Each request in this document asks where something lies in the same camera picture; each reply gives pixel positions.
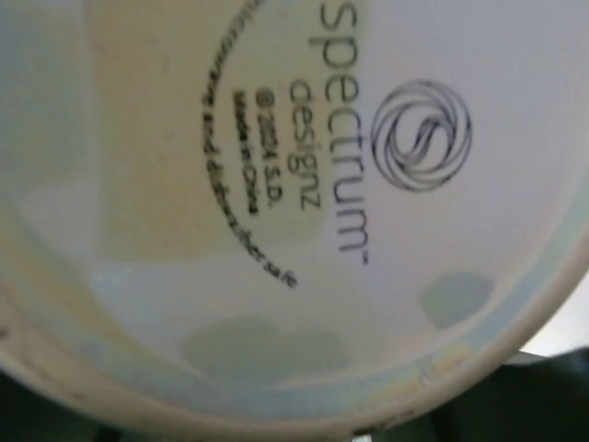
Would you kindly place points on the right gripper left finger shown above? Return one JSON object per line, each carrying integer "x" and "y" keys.
{"x": 27, "y": 416}

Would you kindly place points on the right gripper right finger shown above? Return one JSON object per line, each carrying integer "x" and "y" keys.
{"x": 546, "y": 400}

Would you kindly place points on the orange interior white mug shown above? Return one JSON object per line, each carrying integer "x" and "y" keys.
{"x": 298, "y": 219}

